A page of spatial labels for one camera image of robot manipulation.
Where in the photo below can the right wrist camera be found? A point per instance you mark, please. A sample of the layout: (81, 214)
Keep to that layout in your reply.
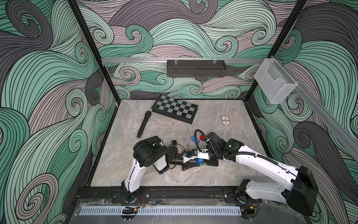
(215, 142)

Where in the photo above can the light blue long lego brick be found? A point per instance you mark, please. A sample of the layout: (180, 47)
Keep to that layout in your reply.
(193, 139)

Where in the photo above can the white slotted cable duct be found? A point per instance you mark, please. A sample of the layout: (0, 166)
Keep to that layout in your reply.
(163, 210)

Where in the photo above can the dark blue square lego brick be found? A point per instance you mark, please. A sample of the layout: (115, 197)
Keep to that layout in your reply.
(199, 161)

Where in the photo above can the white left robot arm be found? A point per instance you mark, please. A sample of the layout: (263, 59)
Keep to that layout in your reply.
(150, 152)

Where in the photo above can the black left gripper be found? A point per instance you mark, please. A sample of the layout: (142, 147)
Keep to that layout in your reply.
(185, 167)

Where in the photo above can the playing card box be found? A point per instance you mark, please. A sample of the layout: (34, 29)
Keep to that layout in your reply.
(225, 121)

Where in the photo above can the black green chessboard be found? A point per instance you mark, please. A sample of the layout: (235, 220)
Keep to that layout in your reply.
(175, 108)

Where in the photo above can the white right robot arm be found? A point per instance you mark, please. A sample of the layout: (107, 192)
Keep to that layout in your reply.
(295, 187)

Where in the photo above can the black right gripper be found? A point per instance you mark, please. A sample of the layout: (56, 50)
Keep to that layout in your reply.
(214, 161)

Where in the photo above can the clear plastic wall bin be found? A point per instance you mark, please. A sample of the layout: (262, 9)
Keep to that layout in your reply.
(275, 80)

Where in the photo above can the black wall tray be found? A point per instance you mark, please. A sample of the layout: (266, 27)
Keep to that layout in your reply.
(196, 68)

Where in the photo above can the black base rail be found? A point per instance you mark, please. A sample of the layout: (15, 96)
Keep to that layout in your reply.
(153, 195)

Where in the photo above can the black microphone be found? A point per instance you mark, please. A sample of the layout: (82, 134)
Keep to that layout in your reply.
(143, 125)

